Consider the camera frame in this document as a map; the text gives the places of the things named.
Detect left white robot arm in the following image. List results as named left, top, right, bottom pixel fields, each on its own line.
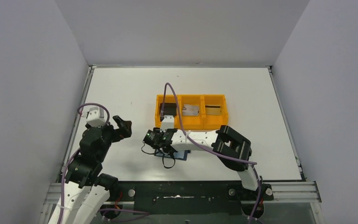
left=49, top=115, right=132, bottom=224

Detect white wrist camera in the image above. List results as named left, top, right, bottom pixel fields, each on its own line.
left=86, top=106, right=106, bottom=127
left=160, top=115, right=175, bottom=132

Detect silver card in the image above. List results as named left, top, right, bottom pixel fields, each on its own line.
left=182, top=104, right=200, bottom=116

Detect black cards stack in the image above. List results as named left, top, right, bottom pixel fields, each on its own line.
left=158, top=103, right=177, bottom=117

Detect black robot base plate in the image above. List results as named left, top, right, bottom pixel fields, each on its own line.
left=98, top=181, right=274, bottom=221

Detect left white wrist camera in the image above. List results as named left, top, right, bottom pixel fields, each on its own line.
left=86, top=106, right=106, bottom=127

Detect blue card holder wallet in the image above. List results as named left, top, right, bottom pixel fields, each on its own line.
left=154, top=150, right=191, bottom=161

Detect aluminium frame rail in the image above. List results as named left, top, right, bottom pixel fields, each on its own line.
left=37, top=182, right=326, bottom=224

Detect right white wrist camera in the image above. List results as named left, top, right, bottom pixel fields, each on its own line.
left=160, top=115, right=175, bottom=132

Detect orange three-compartment tray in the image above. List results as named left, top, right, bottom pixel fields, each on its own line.
left=155, top=94, right=229, bottom=130

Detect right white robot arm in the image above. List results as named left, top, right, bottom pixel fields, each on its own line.
left=143, top=125, right=273, bottom=201

